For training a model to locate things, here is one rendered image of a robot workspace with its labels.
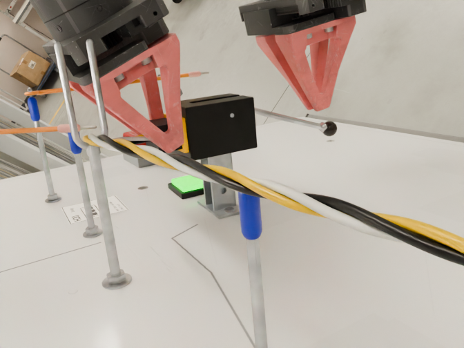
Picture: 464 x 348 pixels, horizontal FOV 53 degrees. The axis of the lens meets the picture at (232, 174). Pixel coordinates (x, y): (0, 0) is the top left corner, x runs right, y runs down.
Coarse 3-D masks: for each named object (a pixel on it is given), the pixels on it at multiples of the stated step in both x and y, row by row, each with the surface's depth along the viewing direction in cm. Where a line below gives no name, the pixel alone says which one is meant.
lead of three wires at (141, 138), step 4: (84, 136) 27; (88, 136) 25; (136, 136) 34; (140, 136) 34; (84, 140) 26; (88, 140) 26; (128, 140) 34; (132, 140) 34; (136, 140) 34; (140, 140) 34; (144, 140) 34; (148, 140) 34
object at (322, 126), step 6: (258, 108) 38; (258, 114) 38; (264, 114) 38; (270, 114) 38; (276, 114) 39; (282, 120) 39; (288, 120) 39; (294, 120) 40; (300, 120) 40; (306, 120) 40; (312, 126) 41; (318, 126) 41; (324, 126) 41
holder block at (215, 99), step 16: (224, 96) 37; (240, 96) 36; (192, 112) 34; (208, 112) 34; (224, 112) 35; (240, 112) 35; (192, 128) 34; (208, 128) 34; (224, 128) 35; (240, 128) 36; (192, 144) 34; (208, 144) 35; (224, 144) 35; (240, 144) 36; (256, 144) 36
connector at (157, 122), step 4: (152, 120) 36; (156, 120) 35; (160, 120) 35; (164, 120) 35; (156, 124) 34; (160, 124) 34; (164, 124) 33; (160, 128) 33; (164, 128) 33; (148, 144) 36; (152, 144) 35; (160, 148) 34; (180, 148) 34; (164, 152) 34
